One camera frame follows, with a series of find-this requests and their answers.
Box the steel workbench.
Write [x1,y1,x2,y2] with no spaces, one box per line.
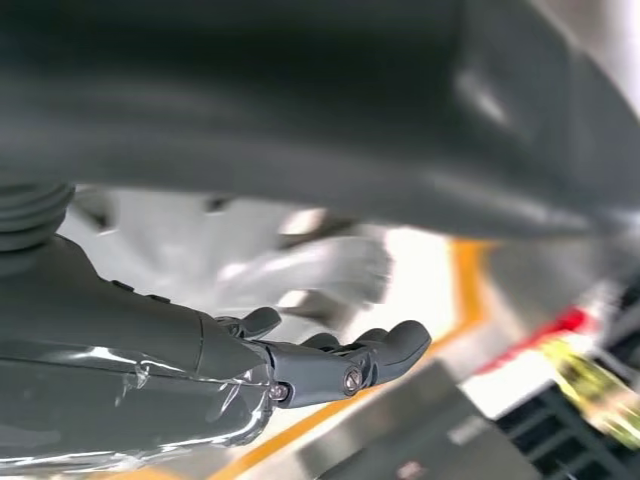
[57,188,640,480]

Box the grey laptop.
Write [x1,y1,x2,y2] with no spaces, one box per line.
[300,360,543,480]

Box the white desk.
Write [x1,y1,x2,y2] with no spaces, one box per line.
[460,344,568,420]

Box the black grid panel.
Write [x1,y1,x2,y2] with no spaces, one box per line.
[494,278,640,480]

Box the red cloth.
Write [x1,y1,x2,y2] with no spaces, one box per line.
[475,305,596,376]

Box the yellow green drink bottle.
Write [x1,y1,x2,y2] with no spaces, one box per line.
[540,334,640,452]

